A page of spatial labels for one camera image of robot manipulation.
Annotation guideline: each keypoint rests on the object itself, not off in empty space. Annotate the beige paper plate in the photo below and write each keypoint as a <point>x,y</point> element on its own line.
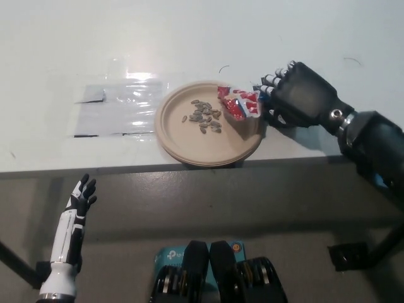
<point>189,145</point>

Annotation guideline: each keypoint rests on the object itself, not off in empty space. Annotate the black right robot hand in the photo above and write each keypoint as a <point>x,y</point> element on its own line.
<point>303,98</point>

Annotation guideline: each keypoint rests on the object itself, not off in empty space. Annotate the teal tp-link box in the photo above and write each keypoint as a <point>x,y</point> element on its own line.
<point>170,257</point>

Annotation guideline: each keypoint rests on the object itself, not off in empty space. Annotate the black table leg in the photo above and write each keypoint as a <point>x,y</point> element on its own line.
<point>347,255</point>
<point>19,268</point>

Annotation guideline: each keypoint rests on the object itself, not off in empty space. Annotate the clear plastic film sheet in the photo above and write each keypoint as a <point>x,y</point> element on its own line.
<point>142,78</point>

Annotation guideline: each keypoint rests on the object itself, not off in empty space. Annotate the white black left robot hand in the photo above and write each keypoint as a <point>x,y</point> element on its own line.
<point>67,233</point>

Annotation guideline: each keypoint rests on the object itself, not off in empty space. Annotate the sunflower seeds pile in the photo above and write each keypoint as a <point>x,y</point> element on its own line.
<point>202,115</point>

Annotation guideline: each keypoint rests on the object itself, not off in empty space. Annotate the red blue sunflower seeds bag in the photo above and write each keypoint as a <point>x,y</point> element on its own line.
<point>240,109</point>

